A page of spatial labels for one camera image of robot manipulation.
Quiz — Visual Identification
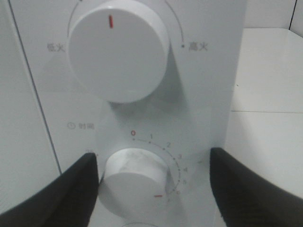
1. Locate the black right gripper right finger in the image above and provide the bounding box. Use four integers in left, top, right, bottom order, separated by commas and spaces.
210, 148, 303, 227

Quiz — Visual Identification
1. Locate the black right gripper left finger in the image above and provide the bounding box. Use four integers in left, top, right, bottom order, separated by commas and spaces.
0, 153, 98, 227

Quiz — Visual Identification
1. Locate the white microwave door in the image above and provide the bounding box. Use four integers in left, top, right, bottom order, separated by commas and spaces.
0, 0, 59, 212

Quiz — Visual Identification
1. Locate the white microwave oven body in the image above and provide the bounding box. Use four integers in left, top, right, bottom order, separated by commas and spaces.
8, 0, 246, 227

